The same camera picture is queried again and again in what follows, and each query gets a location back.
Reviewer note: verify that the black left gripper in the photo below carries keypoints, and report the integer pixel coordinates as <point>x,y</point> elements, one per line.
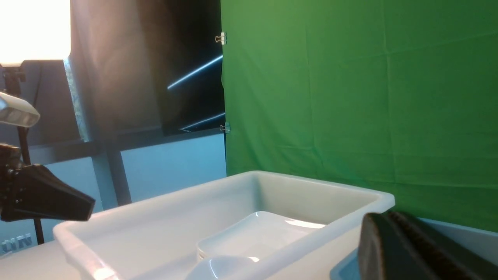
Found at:
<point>34,192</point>

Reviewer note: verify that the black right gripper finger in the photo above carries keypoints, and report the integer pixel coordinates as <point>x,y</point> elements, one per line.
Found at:
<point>399,246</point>

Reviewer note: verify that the teal plastic cutlery bin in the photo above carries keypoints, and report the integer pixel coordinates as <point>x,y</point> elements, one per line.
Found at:
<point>347,268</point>

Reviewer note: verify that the large white plastic bin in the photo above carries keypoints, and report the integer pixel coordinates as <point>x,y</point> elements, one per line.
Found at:
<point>156,239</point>

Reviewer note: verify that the stack of white square plates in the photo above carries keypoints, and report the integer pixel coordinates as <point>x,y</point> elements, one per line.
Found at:
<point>256,236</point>

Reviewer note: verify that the green backdrop cloth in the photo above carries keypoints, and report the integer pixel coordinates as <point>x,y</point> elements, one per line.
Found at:
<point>399,96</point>

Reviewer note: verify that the stack of white bowls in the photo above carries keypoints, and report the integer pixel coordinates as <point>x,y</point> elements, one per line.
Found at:
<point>220,267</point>

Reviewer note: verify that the black studio light softbox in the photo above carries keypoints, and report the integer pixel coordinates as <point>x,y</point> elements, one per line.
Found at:
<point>104,69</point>

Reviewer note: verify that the metal binder clip lower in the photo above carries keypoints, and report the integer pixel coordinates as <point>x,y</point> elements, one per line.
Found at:
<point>225,128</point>

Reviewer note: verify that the metal binder clip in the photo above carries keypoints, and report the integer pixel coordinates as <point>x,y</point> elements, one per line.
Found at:
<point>225,128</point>
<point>221,38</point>

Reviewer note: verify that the metal binder clip upper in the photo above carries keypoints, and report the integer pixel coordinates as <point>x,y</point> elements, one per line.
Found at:
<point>221,38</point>

